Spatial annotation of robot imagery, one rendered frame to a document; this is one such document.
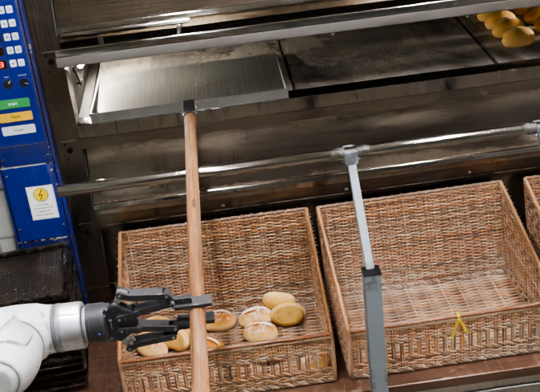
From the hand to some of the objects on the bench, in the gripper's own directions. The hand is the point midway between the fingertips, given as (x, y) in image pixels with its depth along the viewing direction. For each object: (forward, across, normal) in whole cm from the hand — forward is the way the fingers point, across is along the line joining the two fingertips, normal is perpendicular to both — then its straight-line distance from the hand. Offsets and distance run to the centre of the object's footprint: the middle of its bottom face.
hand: (194, 310), depth 188 cm
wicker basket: (+59, +60, -74) cm, 113 cm away
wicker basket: (+2, +60, -74) cm, 95 cm away
